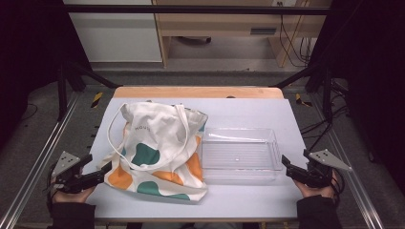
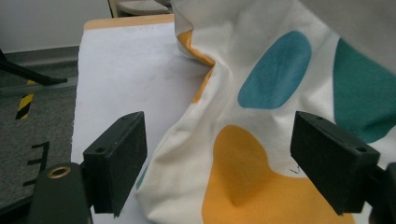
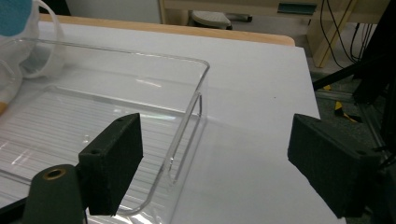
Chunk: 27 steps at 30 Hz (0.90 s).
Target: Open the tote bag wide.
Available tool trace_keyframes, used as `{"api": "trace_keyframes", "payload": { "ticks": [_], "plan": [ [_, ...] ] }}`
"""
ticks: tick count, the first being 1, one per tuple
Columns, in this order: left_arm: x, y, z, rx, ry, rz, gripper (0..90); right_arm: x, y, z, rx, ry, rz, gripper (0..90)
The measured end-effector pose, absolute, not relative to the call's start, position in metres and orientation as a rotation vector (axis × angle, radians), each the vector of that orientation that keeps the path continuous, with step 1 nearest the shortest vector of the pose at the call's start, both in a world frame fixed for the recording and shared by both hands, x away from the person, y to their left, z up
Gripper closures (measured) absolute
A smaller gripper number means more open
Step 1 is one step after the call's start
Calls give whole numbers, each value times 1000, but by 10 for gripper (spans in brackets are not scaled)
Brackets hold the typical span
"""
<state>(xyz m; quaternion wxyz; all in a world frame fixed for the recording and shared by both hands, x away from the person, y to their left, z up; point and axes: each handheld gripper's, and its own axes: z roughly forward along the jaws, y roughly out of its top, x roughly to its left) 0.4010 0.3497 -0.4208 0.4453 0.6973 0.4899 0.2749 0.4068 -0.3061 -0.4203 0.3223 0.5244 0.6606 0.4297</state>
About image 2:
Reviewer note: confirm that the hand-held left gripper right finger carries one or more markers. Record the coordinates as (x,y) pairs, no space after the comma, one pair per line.
(333,161)

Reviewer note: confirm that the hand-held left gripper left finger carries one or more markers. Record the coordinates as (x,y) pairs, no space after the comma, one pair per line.
(115,161)

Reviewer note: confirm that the white tote bag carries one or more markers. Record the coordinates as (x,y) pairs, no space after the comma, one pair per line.
(193,161)

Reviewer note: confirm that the black floor tape marks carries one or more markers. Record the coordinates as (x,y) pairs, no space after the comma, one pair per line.
(42,158)

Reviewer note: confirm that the white table mat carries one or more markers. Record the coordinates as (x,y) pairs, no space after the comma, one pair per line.
(124,77)

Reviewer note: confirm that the yellow black floor tape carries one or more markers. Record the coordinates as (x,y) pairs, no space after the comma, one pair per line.
(25,104)

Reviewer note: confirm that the black metal stand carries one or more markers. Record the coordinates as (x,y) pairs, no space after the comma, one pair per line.
(28,73)

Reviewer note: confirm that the wooden table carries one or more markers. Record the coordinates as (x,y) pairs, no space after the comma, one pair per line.
(124,22)

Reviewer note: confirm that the white cabinet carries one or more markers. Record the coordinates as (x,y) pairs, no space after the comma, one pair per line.
(46,21)

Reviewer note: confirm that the grey chair base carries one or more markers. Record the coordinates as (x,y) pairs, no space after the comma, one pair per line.
(141,6)

